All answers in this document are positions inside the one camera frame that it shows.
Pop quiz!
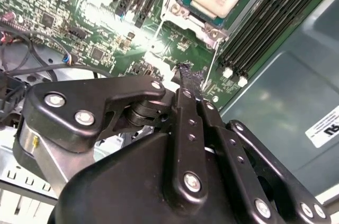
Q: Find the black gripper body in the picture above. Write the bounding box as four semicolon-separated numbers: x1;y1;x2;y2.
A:
49;131;281;224

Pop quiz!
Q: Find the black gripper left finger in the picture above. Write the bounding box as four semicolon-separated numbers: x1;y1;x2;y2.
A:
12;66;209;209

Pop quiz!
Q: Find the metal socket cover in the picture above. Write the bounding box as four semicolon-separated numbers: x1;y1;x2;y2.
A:
169;0;267;42

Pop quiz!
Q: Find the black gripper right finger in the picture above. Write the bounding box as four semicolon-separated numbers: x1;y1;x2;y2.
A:
181;61;332;224

